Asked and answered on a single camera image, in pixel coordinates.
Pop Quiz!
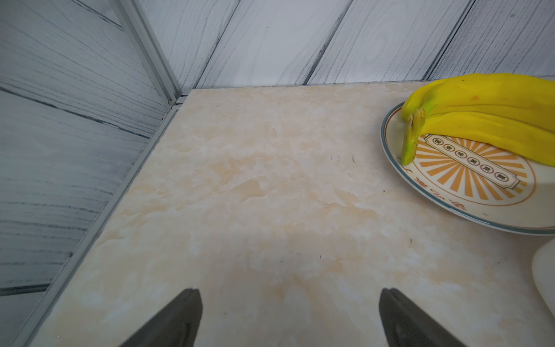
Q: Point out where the white plastic storage box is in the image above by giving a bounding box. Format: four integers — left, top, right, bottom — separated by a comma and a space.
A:
531, 239, 555, 315

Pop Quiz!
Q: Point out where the aluminium frame post left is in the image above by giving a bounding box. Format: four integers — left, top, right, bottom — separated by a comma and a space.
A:
108, 0, 182, 108

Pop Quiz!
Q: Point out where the yellow banana bunch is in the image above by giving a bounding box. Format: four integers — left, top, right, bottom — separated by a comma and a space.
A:
400, 73, 554, 166

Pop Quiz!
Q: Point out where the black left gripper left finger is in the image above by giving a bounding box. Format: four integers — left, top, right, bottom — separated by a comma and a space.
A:
121, 289, 202, 347

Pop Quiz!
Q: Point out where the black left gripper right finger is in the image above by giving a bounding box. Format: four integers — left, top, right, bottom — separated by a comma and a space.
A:
379, 288, 465, 347

